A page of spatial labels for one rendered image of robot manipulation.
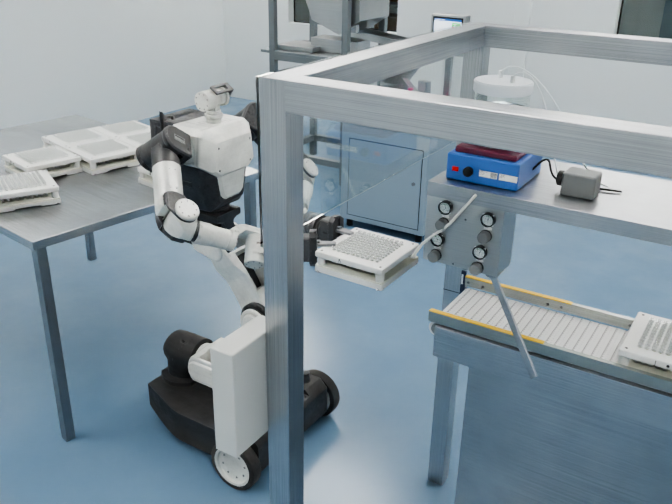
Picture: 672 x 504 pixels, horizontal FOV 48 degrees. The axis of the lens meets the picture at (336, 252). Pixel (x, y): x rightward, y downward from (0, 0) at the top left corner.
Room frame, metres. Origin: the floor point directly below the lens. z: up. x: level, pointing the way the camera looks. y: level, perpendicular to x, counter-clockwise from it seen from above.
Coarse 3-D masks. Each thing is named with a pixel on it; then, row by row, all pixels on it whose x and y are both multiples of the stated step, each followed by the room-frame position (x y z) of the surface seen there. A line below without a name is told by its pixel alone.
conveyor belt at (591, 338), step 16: (464, 304) 2.03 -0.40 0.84; (480, 304) 2.03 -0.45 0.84; (496, 304) 2.04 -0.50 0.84; (512, 304) 2.04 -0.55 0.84; (528, 304) 2.04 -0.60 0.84; (480, 320) 1.93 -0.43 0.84; (496, 320) 1.94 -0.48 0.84; (528, 320) 1.94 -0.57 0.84; (544, 320) 1.94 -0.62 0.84; (560, 320) 1.94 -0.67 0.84; (576, 320) 1.94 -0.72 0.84; (480, 336) 1.85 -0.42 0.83; (544, 336) 1.85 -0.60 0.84; (560, 336) 1.85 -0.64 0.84; (576, 336) 1.85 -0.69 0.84; (592, 336) 1.85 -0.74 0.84; (608, 336) 1.85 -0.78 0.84; (624, 336) 1.86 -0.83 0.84; (592, 352) 1.77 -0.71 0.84; (608, 352) 1.77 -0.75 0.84
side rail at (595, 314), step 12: (480, 288) 2.13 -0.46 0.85; (492, 288) 2.11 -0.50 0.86; (504, 288) 2.09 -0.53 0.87; (528, 300) 2.04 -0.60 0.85; (540, 300) 2.03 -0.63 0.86; (552, 300) 2.01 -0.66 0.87; (576, 312) 1.97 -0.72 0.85; (588, 312) 1.95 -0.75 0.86; (600, 312) 1.93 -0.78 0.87; (612, 324) 1.91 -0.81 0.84; (624, 324) 1.90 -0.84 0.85
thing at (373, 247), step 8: (352, 240) 2.23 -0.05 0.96; (360, 240) 2.23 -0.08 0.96; (368, 240) 2.22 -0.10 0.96; (376, 240) 2.23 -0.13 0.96; (384, 240) 2.24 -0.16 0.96; (344, 248) 2.16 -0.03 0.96; (352, 248) 2.16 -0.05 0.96; (360, 248) 2.16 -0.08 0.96; (368, 248) 2.17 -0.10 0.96; (376, 248) 2.18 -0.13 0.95; (384, 248) 2.16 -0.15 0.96; (376, 256) 2.10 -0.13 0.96
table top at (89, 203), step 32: (32, 128) 3.85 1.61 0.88; (64, 128) 3.86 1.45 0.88; (0, 160) 3.28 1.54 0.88; (64, 192) 2.87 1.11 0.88; (96, 192) 2.87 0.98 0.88; (128, 192) 2.88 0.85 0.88; (0, 224) 2.51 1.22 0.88; (32, 224) 2.52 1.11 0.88; (64, 224) 2.52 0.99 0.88; (96, 224) 2.55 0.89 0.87
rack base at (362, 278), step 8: (416, 256) 2.23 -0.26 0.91; (328, 264) 2.15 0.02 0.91; (336, 264) 2.15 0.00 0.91; (400, 264) 2.16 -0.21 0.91; (408, 264) 2.17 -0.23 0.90; (328, 272) 2.13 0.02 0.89; (336, 272) 2.11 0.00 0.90; (344, 272) 2.10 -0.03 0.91; (352, 272) 2.10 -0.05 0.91; (360, 272) 2.10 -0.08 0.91; (392, 272) 2.10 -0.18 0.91; (400, 272) 2.12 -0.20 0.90; (352, 280) 2.08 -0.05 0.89; (360, 280) 2.06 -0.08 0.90; (368, 280) 2.05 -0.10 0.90; (384, 280) 2.05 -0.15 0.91; (392, 280) 2.08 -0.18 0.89; (376, 288) 2.03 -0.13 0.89
